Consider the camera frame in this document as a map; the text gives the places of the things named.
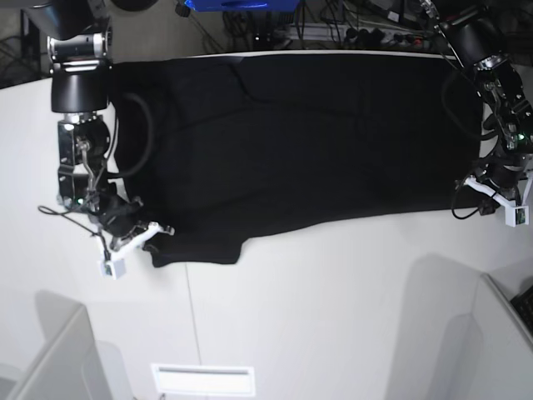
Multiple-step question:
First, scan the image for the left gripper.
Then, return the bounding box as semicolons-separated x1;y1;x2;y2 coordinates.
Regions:
456;157;529;200

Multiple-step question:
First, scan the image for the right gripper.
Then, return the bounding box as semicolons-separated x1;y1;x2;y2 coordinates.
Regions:
88;192;173;250

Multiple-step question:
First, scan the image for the black T-shirt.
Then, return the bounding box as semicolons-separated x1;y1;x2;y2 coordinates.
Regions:
111;53;483;268

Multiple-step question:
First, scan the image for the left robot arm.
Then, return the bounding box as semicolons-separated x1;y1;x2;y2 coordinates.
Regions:
420;1;532;193

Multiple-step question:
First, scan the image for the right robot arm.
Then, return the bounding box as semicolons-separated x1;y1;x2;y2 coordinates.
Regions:
20;1;174;251

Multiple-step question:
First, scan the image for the black keyboard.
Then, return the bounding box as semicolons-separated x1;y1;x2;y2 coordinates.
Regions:
511;287;533;333

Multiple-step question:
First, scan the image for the white left partition panel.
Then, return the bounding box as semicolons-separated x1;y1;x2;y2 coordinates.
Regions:
1;290;134;399

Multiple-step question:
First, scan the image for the white partition panel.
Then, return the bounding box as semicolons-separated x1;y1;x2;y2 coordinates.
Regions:
1;290;134;399
387;256;532;399

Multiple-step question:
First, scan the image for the white right partition panel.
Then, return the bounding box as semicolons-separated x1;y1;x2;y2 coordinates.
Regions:
387;256;532;399

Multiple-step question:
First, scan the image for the blue box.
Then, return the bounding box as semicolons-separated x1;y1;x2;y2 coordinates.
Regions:
183;0;300;13

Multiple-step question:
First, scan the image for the white power strip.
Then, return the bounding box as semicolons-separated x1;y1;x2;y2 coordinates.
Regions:
274;23;428;47

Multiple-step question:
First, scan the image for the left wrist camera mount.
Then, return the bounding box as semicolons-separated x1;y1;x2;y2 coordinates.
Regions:
463;173;532;228

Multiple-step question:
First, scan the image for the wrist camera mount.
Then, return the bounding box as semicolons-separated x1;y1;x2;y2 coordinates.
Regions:
463;173;532;228
96;222;166;280

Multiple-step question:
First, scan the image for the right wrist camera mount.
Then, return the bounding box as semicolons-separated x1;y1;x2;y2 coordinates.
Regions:
96;222;166;280

